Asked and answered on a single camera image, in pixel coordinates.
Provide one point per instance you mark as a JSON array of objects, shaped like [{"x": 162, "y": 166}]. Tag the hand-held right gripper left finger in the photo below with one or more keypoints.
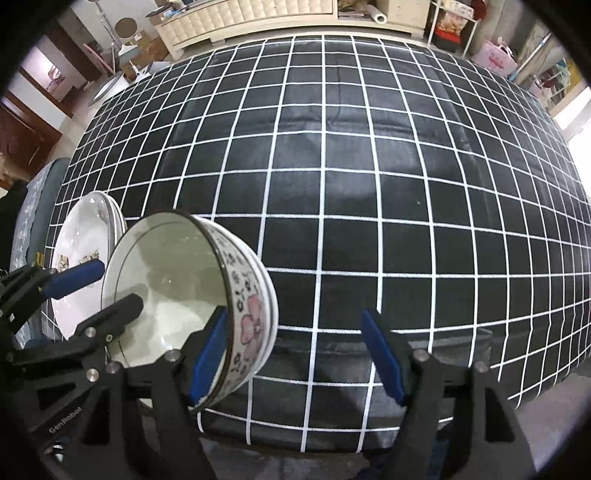
[{"x": 210, "y": 355}]

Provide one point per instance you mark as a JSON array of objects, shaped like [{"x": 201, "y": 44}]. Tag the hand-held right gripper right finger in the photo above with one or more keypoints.
[{"x": 383, "y": 355}]

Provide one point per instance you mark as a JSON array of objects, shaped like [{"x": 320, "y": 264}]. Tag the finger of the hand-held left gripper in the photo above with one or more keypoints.
[
  {"x": 117, "y": 311},
  {"x": 78, "y": 277}
]

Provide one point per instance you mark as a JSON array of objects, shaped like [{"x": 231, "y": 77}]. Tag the white plate brown flower print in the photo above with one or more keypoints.
[{"x": 78, "y": 230}]

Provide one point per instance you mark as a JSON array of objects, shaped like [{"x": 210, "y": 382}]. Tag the white bowl pink flower pattern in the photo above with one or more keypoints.
[{"x": 161, "y": 277}]

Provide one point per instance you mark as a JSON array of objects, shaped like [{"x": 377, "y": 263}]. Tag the plain white plate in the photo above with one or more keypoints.
[{"x": 123, "y": 226}]

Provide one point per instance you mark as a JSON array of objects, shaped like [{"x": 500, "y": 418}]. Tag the white bowl red mark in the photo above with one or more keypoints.
[{"x": 274, "y": 314}]

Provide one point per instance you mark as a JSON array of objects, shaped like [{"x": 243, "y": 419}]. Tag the grey-blue floral cloth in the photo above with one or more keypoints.
[{"x": 37, "y": 207}]

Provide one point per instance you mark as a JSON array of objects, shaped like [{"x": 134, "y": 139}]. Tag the brown wooden door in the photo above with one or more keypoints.
[{"x": 23, "y": 134}]

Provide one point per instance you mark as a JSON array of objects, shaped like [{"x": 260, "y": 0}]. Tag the black white checked blanket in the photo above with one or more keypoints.
[{"x": 369, "y": 184}]

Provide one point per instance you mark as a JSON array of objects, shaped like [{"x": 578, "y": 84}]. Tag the white plastic basin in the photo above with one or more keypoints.
[{"x": 108, "y": 87}]

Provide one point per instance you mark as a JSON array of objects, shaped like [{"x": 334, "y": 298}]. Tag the cream tufted cabinet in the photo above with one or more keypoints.
[{"x": 249, "y": 18}]

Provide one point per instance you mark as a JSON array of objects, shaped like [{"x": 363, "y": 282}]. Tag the pink bag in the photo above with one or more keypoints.
[{"x": 496, "y": 57}]

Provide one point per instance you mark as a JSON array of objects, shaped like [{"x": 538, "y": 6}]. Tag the red box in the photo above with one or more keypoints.
[{"x": 450, "y": 30}]

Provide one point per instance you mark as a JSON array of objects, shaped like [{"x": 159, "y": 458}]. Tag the white paper roll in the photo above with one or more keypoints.
[{"x": 379, "y": 17}]

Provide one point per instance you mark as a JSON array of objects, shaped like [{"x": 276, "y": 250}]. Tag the cream drawer cabinet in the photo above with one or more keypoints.
[{"x": 406, "y": 14}]

